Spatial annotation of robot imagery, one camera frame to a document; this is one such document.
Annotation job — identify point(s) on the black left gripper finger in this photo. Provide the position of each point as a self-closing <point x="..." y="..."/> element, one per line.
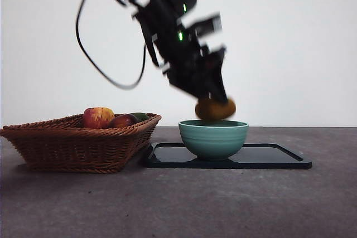
<point x="217" y="82"/>
<point x="199" y="93"/>

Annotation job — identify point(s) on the teal ceramic bowl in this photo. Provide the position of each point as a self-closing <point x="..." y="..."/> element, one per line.
<point x="213" y="140"/>

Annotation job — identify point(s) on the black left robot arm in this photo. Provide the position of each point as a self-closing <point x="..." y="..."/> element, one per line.
<point x="167" y="40"/>

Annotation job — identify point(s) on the green fruit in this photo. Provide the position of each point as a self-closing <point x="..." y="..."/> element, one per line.
<point x="142" y="116"/>

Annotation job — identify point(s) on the dark red apple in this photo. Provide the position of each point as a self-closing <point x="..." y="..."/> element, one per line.
<point x="122" y="122"/>

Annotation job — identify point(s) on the dark teal rectangular tray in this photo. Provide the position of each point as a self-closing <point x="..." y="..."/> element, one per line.
<point x="265" y="160"/>

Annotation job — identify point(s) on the red and yellow apple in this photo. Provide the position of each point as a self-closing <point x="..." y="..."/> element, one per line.
<point x="97" y="118"/>

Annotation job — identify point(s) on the brown wicker basket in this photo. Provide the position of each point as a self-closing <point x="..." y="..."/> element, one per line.
<point x="72" y="148"/>

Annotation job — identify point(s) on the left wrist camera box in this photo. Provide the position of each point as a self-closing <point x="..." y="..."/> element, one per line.
<point x="207" y="24"/>

